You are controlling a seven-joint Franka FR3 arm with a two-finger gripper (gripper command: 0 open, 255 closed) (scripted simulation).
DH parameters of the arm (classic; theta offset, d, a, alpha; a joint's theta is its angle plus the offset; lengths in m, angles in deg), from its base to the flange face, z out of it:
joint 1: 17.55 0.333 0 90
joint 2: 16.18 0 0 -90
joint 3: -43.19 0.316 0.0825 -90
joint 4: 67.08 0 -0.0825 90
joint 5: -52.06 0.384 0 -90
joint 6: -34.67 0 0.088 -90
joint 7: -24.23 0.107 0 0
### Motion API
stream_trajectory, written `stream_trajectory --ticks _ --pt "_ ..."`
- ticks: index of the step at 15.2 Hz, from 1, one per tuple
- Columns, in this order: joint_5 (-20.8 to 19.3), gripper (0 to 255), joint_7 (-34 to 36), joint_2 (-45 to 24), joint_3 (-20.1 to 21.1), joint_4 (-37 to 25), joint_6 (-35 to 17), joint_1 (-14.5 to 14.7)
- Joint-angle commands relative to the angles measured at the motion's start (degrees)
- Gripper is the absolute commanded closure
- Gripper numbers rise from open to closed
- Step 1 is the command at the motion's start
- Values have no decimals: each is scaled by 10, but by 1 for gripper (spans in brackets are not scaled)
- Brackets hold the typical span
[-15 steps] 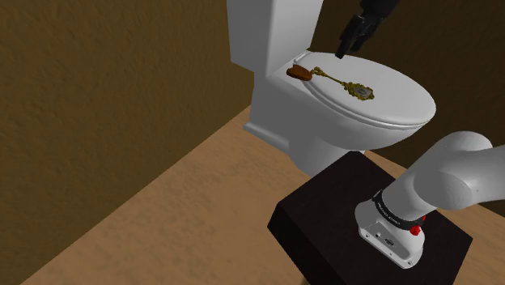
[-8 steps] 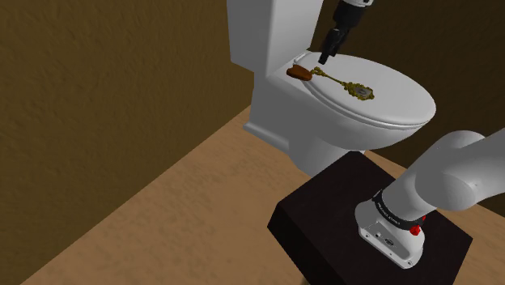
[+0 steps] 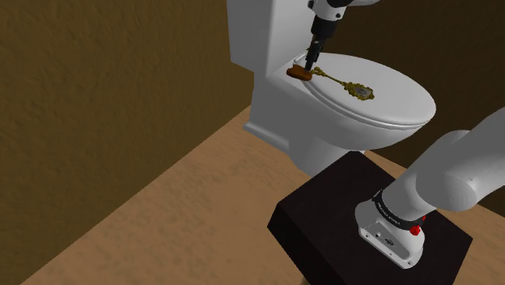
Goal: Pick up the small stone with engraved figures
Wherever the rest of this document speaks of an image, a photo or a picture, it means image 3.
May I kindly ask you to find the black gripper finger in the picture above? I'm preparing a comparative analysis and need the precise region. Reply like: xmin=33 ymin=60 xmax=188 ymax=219
xmin=303 ymin=37 xmax=326 ymax=72

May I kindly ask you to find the brown flat oval piece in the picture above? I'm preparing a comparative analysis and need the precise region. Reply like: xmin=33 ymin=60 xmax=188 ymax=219
xmin=286 ymin=66 xmax=313 ymax=83

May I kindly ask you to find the ornate golden spoon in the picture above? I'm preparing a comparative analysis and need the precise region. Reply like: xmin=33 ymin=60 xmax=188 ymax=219
xmin=309 ymin=66 xmax=376 ymax=101

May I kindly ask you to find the white toilet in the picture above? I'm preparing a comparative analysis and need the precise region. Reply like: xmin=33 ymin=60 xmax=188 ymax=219
xmin=226 ymin=0 xmax=437 ymax=178

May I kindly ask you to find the dark robot stand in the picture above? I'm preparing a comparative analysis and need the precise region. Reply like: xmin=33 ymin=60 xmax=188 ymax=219
xmin=266 ymin=151 xmax=473 ymax=285

